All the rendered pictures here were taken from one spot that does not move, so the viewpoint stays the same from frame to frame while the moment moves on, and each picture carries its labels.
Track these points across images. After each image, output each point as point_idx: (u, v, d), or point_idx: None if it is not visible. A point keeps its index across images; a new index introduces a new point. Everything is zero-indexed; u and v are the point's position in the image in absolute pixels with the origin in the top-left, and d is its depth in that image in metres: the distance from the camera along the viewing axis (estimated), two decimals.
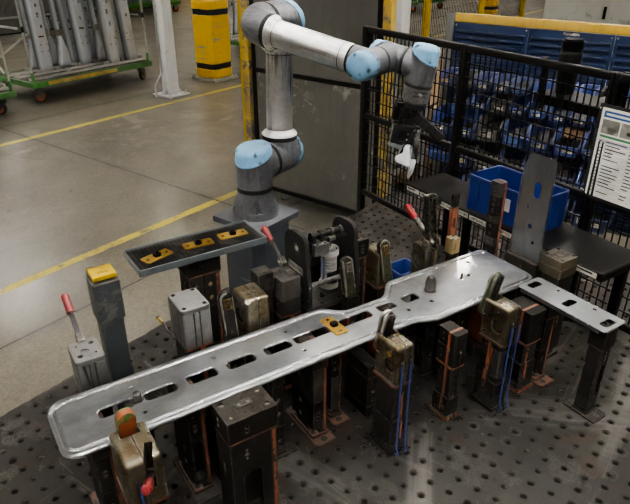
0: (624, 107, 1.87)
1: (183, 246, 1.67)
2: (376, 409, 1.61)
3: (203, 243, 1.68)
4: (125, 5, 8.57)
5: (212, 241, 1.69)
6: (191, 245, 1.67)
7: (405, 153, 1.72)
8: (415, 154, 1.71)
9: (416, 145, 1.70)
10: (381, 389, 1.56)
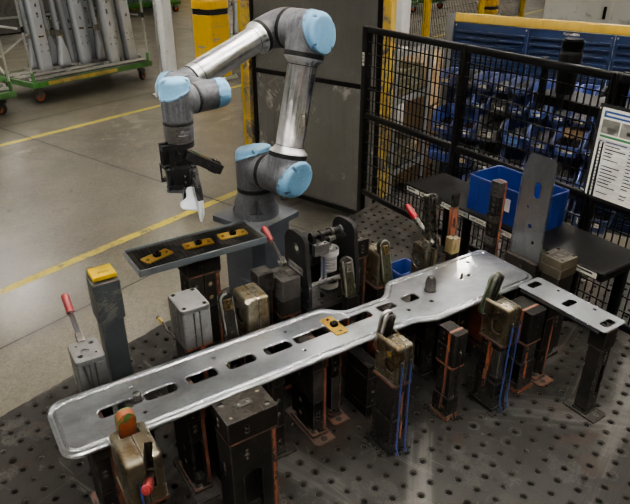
0: (624, 107, 1.87)
1: (183, 246, 1.67)
2: (376, 409, 1.61)
3: (203, 243, 1.68)
4: (125, 5, 8.57)
5: (212, 241, 1.69)
6: (191, 245, 1.67)
7: (189, 197, 1.56)
8: (200, 195, 1.55)
9: (198, 185, 1.55)
10: (381, 389, 1.56)
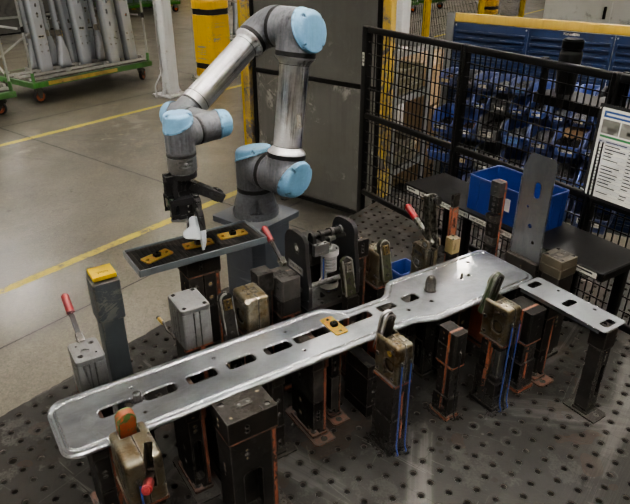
0: (624, 107, 1.87)
1: (183, 246, 1.67)
2: (376, 409, 1.61)
3: None
4: (125, 5, 8.57)
5: (212, 241, 1.69)
6: (191, 245, 1.67)
7: (192, 226, 1.60)
8: (203, 225, 1.60)
9: (201, 215, 1.59)
10: (381, 389, 1.56)
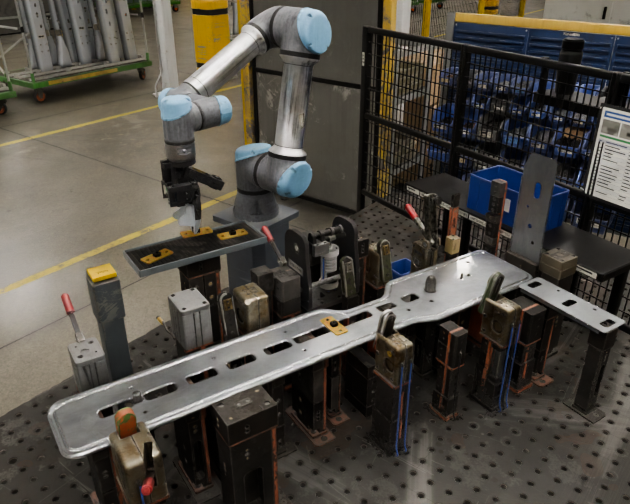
0: (624, 107, 1.87)
1: (181, 234, 1.65)
2: (376, 409, 1.61)
3: (201, 231, 1.67)
4: (125, 5, 8.57)
5: (210, 230, 1.68)
6: (189, 233, 1.66)
7: (188, 214, 1.61)
8: (199, 215, 1.61)
9: (198, 207, 1.59)
10: (381, 389, 1.56)
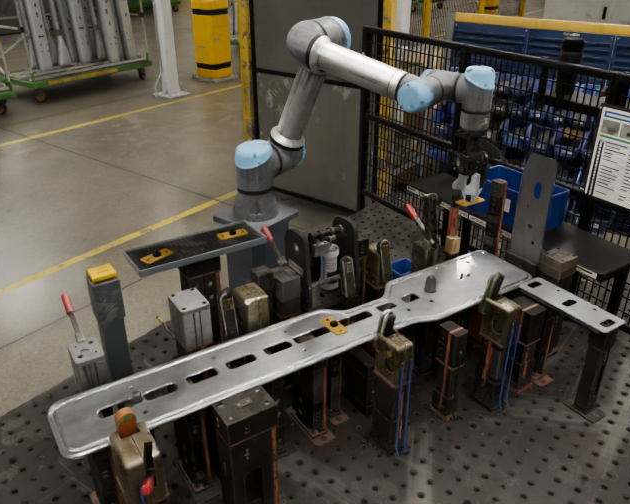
0: (624, 107, 1.87)
1: (459, 203, 1.70)
2: (376, 409, 1.61)
3: (475, 200, 1.72)
4: (125, 5, 8.57)
5: (481, 198, 1.73)
6: (465, 202, 1.71)
7: (473, 183, 1.66)
8: (483, 183, 1.66)
9: (485, 175, 1.64)
10: (381, 389, 1.56)
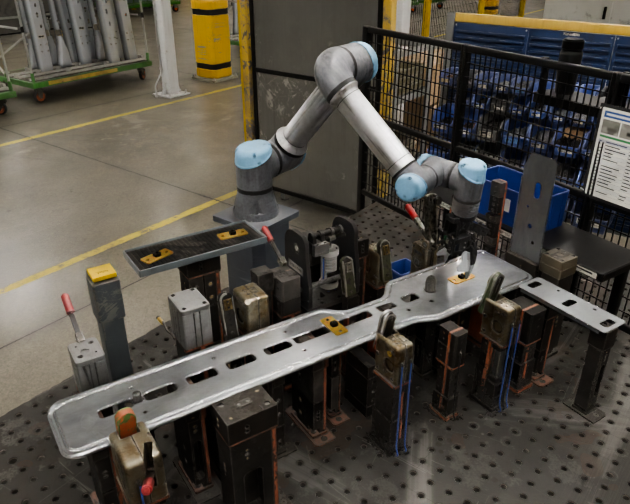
0: (624, 107, 1.87)
1: (451, 281, 1.82)
2: (376, 409, 1.61)
3: None
4: (125, 5, 8.57)
5: (472, 274, 1.85)
6: (457, 279, 1.83)
7: (464, 260, 1.77)
8: (474, 260, 1.77)
9: (474, 253, 1.76)
10: (381, 389, 1.56)
